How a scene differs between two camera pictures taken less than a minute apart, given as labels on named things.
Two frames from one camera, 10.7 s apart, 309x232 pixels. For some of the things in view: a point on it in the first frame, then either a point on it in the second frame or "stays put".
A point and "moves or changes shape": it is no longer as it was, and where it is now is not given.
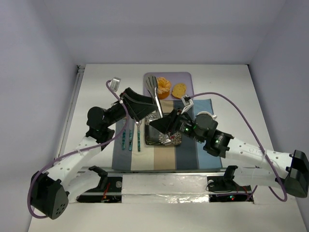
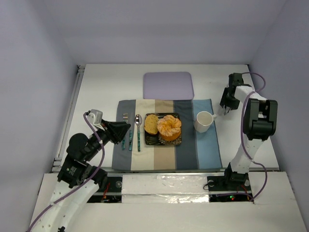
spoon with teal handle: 138,123 stays put
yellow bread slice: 178,90 -> 151,123
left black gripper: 126,101 -> 109,132
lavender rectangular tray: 181,83 stays put
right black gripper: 173,121 -> 228,102
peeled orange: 164,86 moves or changes shape
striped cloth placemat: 131,152 stays put
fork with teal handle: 124,136 stays put
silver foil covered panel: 164,189 stays put
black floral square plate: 155,137 stays put
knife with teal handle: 130,147 stays put
